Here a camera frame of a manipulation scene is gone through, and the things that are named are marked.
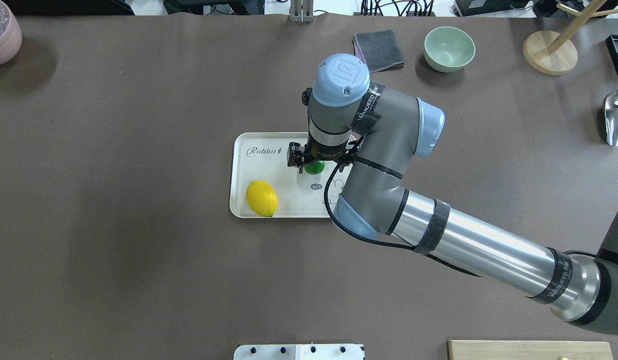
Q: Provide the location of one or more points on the white rabbit tray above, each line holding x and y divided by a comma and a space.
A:
262, 156

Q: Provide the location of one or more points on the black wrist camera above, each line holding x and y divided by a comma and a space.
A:
306, 96

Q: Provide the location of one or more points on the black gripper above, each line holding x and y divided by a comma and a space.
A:
295, 155

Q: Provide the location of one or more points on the wooden cup stand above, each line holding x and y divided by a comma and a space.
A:
553, 53

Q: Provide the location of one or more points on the grey folded cloth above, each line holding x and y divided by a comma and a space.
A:
379, 50

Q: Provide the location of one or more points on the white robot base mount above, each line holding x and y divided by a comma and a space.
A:
299, 351

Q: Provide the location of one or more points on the green bowl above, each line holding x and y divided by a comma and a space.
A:
448, 49

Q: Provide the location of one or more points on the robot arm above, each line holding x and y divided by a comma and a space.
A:
355, 121

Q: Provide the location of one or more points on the pink bowl with ice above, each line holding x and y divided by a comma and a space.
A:
11, 37

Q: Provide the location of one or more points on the wooden cutting board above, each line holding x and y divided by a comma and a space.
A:
528, 350

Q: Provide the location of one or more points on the yellow lemon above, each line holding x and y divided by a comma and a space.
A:
262, 198

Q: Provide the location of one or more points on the green lime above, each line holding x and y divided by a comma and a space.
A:
315, 168

